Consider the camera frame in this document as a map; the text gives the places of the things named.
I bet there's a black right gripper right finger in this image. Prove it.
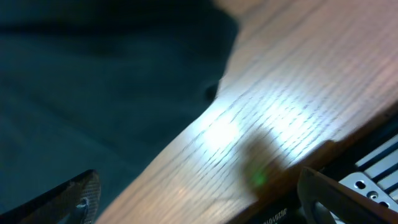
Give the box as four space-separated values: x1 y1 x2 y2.
297 167 397 224

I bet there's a black polo shirt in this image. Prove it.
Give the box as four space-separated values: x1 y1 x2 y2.
1 0 238 212

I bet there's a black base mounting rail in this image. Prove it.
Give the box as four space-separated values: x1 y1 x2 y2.
232 105 397 223

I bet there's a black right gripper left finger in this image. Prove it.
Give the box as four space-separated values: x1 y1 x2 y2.
1 169 101 224

